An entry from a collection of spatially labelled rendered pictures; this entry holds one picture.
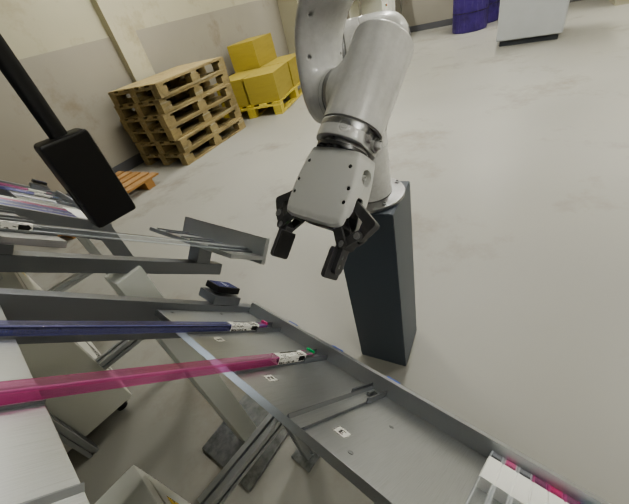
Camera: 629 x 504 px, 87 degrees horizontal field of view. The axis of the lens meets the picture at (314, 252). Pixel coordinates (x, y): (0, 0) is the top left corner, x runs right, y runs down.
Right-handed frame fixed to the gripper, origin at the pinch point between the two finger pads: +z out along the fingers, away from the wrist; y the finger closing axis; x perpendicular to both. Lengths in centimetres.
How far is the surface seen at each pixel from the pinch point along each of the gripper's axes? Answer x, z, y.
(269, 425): -38, 46, 22
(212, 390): -33, 46, 41
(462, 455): -8.8, 14.3, -23.9
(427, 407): -12.2, 12.5, -18.1
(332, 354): -12.4, 13.0, -2.3
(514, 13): -410, -395, 124
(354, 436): 1.9, 14.7, -15.3
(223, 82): -184, -156, 353
